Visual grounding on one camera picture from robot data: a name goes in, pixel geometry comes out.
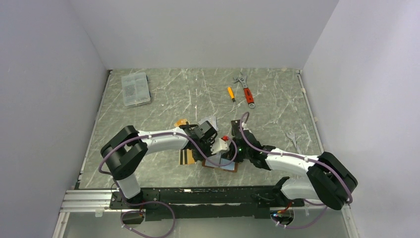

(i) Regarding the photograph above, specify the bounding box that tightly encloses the brown leather card holder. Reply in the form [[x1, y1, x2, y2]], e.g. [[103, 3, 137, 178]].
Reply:
[[202, 158, 238, 173]]

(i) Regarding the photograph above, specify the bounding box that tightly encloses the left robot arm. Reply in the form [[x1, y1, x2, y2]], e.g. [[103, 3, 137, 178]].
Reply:
[[100, 121, 229, 208]]

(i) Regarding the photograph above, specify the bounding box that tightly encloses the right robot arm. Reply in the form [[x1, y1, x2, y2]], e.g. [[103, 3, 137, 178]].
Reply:
[[231, 130, 358, 210]]

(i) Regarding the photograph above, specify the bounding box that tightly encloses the gold card with stripes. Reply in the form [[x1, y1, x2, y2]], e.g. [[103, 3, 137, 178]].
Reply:
[[179, 149, 196, 165]]

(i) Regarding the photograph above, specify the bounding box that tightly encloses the black card wallet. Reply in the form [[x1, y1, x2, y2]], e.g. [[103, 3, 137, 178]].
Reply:
[[230, 119, 245, 138]]

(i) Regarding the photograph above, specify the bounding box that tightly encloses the gold card stack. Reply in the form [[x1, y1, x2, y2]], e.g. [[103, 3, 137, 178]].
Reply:
[[174, 119, 189, 127]]

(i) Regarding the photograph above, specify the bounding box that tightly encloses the silver combination wrench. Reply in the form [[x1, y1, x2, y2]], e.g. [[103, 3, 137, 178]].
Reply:
[[286, 130, 302, 154]]

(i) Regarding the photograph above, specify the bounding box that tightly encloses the red adjustable wrench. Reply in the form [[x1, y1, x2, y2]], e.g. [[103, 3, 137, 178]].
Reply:
[[233, 73, 255, 109]]

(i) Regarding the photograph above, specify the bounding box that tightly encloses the clear plastic parts box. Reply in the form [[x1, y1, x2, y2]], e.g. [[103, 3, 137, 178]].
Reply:
[[121, 72, 151, 107]]

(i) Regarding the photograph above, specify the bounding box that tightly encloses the black aluminium base frame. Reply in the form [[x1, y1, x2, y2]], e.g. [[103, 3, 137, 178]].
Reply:
[[59, 178, 350, 221]]

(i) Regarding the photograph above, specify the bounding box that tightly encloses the orange handle screwdriver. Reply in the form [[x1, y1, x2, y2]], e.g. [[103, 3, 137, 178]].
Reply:
[[227, 87, 237, 105]]

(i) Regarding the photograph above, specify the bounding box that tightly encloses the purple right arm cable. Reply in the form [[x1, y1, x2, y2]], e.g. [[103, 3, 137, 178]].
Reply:
[[239, 112, 354, 230]]

